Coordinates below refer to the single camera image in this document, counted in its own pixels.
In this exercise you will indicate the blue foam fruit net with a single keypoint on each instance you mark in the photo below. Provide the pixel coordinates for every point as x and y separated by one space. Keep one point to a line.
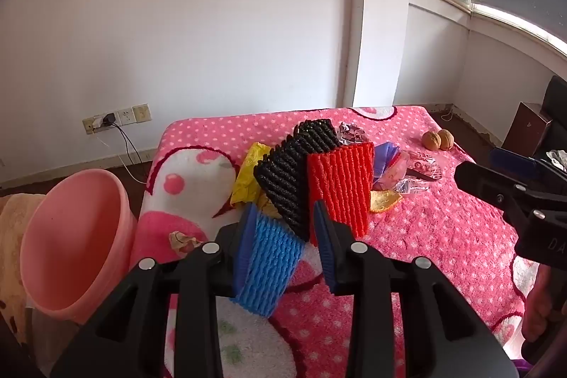
270 263

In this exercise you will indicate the pink plastic basin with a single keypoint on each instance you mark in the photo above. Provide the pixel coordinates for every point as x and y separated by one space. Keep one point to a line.
75 245

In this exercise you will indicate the red foam fruit net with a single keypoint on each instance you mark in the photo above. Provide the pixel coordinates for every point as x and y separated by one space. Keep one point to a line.
341 187

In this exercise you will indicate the purple blue wrapper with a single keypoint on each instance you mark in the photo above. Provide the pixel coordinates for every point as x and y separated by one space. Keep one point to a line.
384 154

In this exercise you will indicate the person's right hand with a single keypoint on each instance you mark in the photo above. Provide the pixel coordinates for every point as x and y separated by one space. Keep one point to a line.
538 302

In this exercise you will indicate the black foam fruit net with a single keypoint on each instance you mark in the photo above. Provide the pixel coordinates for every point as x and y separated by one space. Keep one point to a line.
283 174

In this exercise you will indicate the yellow wrapper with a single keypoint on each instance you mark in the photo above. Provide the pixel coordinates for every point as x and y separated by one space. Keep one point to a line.
247 178

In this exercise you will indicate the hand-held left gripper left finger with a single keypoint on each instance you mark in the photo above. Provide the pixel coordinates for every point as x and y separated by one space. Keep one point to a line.
246 247

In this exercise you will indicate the black charger plug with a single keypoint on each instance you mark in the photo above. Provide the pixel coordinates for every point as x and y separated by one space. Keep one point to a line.
109 120

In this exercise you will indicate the white wall socket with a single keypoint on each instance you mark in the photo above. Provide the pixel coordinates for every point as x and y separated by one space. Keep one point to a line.
125 116

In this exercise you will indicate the large orange peel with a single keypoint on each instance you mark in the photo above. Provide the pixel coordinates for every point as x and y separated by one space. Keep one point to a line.
384 201

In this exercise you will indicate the brown box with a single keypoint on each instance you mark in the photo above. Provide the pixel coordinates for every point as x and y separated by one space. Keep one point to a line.
527 130

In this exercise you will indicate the clear plastic wrapper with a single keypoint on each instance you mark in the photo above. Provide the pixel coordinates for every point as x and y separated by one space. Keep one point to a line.
411 186

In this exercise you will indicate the beige wall socket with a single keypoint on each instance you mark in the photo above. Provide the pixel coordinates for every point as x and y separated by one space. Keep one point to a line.
87 125

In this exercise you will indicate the silver crumpled foil wrapper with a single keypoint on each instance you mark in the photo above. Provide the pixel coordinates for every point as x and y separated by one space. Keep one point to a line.
352 133

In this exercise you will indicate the brown floral blanket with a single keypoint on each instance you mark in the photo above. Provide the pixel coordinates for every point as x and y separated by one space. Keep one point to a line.
13 254

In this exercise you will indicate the black chair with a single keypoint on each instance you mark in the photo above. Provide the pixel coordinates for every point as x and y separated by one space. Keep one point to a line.
556 108

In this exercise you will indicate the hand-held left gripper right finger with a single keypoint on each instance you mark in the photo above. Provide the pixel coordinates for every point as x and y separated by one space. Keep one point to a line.
322 238

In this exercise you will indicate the pink dotted printed blanket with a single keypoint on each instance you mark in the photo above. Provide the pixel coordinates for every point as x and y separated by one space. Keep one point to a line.
443 227

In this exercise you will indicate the white charger plug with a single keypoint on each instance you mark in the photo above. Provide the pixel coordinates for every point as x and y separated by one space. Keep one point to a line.
97 122

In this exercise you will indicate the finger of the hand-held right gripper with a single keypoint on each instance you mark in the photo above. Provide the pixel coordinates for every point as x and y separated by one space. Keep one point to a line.
483 183
509 160

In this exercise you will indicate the crumpled paper ball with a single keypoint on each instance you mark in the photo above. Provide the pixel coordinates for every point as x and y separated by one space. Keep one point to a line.
182 241

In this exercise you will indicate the beige wall switch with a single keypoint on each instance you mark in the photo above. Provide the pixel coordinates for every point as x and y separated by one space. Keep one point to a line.
141 112

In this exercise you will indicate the red white wrapper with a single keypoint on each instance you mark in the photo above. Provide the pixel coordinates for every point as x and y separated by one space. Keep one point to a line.
424 165

